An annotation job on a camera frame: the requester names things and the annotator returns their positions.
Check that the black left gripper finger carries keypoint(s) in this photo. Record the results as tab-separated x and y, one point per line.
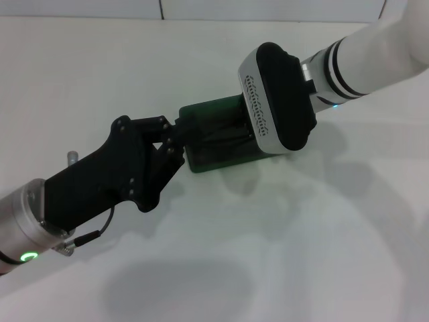
169	161
157	125

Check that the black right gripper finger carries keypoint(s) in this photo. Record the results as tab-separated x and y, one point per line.
246	129

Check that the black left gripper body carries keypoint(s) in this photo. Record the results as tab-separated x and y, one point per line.
100	177

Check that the green glasses case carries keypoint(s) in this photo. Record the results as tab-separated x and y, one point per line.
218	164

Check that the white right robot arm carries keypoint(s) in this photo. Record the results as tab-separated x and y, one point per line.
375	50

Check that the silver round connector stub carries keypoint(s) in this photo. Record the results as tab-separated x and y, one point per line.
72	157

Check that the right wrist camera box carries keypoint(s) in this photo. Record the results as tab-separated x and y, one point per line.
288	100

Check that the silver right camera mount bracket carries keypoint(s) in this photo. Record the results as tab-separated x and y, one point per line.
306	72

